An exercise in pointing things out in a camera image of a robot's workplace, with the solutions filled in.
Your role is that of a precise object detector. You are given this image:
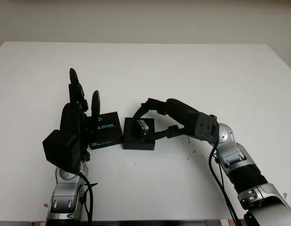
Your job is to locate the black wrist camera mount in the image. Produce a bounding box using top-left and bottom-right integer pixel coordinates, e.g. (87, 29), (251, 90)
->
(42, 129), (81, 171)
(193, 112), (220, 145)

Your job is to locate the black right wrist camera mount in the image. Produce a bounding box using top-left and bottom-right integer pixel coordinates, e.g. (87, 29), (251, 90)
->
(193, 112), (220, 145)

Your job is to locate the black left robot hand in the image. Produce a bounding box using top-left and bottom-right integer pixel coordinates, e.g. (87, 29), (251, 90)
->
(58, 68), (101, 163)

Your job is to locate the small silver depth camera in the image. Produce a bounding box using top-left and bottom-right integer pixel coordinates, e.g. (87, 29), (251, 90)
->
(132, 119), (149, 140)

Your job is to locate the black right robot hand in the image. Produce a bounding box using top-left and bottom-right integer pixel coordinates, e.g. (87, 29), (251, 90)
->
(132, 97), (200, 142)

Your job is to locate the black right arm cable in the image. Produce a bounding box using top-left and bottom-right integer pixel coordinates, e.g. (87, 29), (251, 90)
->
(208, 141), (240, 226)

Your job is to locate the black RealSense box lid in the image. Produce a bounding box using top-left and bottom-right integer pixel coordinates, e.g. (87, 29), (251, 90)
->
(88, 112), (124, 151)

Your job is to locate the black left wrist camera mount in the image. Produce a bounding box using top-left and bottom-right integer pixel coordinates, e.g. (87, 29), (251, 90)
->
(42, 129), (81, 171)

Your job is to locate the black open camera box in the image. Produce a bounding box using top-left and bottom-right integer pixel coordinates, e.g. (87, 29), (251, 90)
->
(122, 117), (156, 151)

